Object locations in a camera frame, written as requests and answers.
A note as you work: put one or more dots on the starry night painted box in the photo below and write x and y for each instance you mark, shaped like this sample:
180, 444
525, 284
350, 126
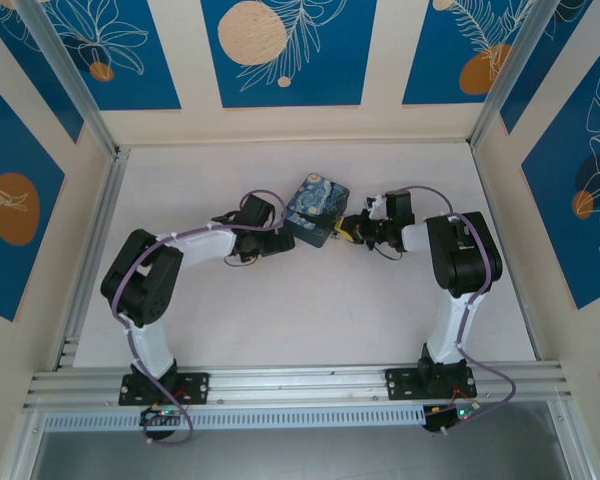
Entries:
317, 205

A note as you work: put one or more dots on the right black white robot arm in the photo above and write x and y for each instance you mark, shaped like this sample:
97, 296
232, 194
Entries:
465, 260

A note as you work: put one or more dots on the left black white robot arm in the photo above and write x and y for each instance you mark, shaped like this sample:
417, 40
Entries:
140, 280

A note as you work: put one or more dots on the grey metal panel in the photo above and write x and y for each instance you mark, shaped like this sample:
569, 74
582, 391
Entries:
300, 457

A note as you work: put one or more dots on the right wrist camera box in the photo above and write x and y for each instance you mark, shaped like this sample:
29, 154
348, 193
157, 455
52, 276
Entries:
375, 201

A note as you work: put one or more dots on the aluminium mounting rail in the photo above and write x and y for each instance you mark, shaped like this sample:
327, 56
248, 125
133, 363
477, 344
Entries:
300, 382

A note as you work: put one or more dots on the aluminium side rail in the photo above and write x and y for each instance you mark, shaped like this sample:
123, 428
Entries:
109, 200

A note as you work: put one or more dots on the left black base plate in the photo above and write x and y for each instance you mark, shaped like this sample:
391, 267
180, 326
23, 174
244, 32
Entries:
195, 387

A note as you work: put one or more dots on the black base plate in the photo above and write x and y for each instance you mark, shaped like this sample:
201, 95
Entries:
195, 387
400, 384

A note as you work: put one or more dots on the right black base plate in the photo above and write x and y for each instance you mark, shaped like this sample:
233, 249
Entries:
400, 384

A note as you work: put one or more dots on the aluminium frame post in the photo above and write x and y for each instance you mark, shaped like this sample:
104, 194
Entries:
507, 75
69, 75

